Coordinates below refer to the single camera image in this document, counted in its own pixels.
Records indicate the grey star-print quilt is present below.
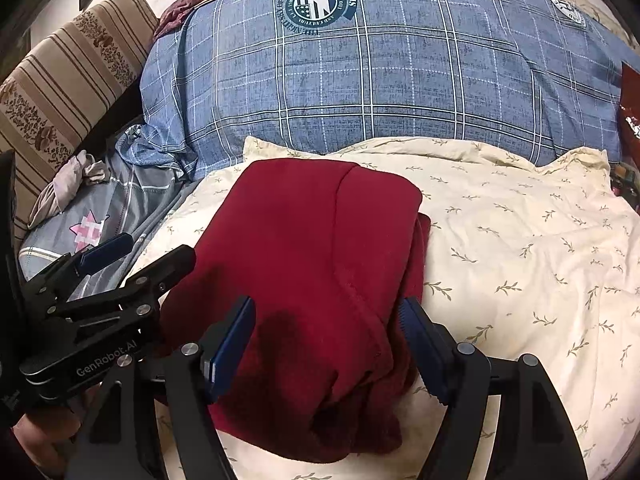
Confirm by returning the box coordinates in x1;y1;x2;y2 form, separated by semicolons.
19;130;201;301

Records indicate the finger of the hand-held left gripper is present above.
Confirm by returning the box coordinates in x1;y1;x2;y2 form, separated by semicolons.
50;245;197;318
20;232;135;306

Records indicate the beige grey cloth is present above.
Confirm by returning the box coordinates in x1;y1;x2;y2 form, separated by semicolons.
27;152;108;228

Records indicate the red-brown plastic bag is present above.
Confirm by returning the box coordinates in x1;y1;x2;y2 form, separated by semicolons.
617;60;640;161

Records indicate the cream leaf-print blanket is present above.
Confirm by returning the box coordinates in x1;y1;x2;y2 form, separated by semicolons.
120;136;640;480

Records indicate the brown striped floral cushion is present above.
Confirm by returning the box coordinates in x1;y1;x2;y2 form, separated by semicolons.
0;0;161;241

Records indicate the person's left hand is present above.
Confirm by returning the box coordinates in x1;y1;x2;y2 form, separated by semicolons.
12;387;96;461

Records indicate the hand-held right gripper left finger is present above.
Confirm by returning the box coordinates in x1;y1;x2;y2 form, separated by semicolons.
75;296;257;480

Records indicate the maroon patterned cloth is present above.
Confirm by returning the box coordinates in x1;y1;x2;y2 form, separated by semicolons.
154;0;236;38

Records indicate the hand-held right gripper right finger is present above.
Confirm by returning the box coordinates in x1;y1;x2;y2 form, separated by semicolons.
400;297;588;480

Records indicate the blue plaid pillow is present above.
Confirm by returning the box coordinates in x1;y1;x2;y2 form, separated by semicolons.
116;0;626;181

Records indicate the dark red knit garment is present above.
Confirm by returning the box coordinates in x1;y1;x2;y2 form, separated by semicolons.
159;158;432;465

